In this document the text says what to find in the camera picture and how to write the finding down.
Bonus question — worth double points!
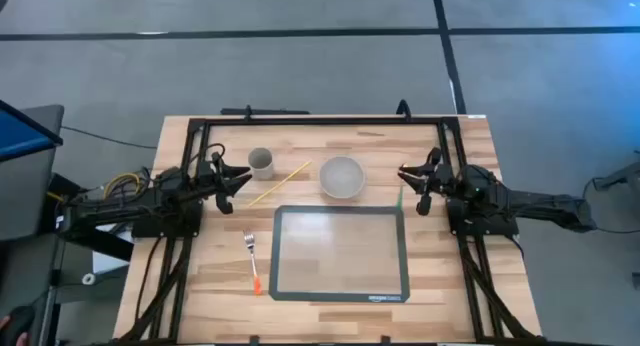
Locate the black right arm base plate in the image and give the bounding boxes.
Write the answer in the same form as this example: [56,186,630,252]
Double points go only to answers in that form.
[447,213,520,237]

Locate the black aluminium table frame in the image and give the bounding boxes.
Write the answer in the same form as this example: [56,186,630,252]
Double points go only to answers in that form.
[117,114,546,346]

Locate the thin black floor cable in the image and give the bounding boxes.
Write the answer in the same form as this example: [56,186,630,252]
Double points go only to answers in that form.
[60,124,159,151]

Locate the black computer mouse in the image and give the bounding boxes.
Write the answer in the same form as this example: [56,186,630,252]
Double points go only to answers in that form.
[2,305,36,346]

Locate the black bar behind table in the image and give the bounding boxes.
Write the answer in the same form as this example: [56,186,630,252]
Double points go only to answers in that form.
[220,104,311,117]

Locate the black desk beam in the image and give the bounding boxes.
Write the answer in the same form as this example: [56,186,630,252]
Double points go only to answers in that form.
[44,218,135,263]

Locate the looped black floor cable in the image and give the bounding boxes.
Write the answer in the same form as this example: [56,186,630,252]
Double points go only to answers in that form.
[581,175,640,236]

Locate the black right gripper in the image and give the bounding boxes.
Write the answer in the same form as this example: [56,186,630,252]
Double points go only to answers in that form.
[397,146,456,217]

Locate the yellow chopstick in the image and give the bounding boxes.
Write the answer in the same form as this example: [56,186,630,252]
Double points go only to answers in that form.
[248,160,313,208]

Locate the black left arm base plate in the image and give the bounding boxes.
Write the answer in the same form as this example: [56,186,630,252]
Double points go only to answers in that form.
[131,213,204,239]

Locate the computer monitor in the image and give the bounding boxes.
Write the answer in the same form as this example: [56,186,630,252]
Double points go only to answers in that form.
[0,99,65,163]

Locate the white sheet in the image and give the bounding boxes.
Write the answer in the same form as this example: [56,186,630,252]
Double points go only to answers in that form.
[91,220,135,276]

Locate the clear black-edged baking mat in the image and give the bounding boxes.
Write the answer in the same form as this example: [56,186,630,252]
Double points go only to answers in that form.
[268,204,411,303]

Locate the grey metal stand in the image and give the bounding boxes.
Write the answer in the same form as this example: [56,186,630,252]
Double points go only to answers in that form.
[593,158,640,191]

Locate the grey paper cup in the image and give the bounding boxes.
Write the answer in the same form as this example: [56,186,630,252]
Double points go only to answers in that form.
[247,146,275,182]

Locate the translucent grey bowl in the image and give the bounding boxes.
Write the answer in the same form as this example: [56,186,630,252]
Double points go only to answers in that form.
[318,155,367,200]

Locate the person's hand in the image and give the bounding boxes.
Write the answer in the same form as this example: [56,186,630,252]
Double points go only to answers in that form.
[0,314,30,346]

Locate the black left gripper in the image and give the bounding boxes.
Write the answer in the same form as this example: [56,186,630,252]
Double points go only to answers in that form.
[197,151,254,216]

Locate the fork with orange handle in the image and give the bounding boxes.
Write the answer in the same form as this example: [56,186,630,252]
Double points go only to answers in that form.
[242,229,264,296]

